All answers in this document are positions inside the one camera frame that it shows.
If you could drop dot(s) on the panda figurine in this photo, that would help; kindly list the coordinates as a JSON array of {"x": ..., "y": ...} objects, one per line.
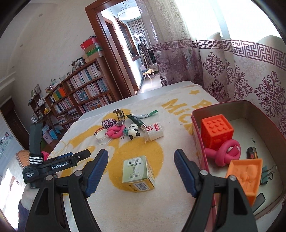
[{"x": 133, "y": 131}]

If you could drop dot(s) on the wooden door frame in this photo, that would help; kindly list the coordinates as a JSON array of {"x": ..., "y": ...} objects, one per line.
[{"x": 122, "y": 83}]

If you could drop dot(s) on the pink black leopard scrunchie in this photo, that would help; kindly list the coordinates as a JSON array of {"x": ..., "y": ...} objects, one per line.
[{"x": 108, "y": 123}]

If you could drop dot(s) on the small green white tube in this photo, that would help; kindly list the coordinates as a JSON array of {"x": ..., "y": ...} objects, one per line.
[{"x": 141, "y": 116}]

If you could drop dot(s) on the green binder clip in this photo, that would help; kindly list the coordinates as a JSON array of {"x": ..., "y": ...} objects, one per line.
[{"x": 267, "y": 174}]

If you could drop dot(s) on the pink silicone toy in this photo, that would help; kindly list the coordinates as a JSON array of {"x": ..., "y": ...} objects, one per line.
[{"x": 115, "y": 132}]

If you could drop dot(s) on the wooden bookshelf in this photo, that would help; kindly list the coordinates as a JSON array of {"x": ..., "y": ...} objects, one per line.
[{"x": 86, "y": 89}]

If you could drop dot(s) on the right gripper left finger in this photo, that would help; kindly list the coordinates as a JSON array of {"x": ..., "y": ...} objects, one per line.
[{"x": 48, "y": 210}]

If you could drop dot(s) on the purple patterned curtain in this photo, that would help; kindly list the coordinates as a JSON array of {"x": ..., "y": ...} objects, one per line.
[{"x": 230, "y": 48}]

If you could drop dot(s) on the black amber lighter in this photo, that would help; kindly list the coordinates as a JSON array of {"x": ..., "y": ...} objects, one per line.
[{"x": 252, "y": 153}]

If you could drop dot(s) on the orange embossed soft cube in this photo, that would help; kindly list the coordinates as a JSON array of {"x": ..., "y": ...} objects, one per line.
[{"x": 248, "y": 173}]

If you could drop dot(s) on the round ceiling lamp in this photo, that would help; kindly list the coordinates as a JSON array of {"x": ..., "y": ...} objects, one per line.
[{"x": 128, "y": 13}]

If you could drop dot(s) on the left gloved hand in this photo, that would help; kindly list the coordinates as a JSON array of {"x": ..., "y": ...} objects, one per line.
[{"x": 28, "y": 196}]

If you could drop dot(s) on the white plastic lid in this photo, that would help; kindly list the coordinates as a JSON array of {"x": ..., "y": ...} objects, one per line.
[{"x": 101, "y": 137}]

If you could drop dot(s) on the metal eyelash curler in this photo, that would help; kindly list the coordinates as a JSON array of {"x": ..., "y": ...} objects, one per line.
[{"x": 120, "y": 116}]

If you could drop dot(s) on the small wooden stool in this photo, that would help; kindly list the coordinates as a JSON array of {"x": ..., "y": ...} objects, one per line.
[{"x": 148, "y": 73}]

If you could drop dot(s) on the stacked coloured boxes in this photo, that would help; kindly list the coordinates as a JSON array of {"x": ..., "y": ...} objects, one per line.
[{"x": 92, "y": 49}]

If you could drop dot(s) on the red-orange studded soft cube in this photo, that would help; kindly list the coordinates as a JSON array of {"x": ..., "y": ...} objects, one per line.
[{"x": 215, "y": 131}]

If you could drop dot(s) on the blue sleeve forearm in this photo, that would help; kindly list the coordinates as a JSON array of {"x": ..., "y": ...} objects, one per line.
[{"x": 23, "y": 214}]

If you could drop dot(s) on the white yellow cartoon towel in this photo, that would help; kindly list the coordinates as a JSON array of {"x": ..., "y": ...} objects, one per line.
[{"x": 168, "y": 205}]

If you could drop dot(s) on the green white carton box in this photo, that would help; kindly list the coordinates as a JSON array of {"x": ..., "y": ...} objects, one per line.
[{"x": 138, "y": 174}]

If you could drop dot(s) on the dark green cosmetic tube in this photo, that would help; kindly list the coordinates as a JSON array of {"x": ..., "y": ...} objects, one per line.
[{"x": 137, "y": 121}]

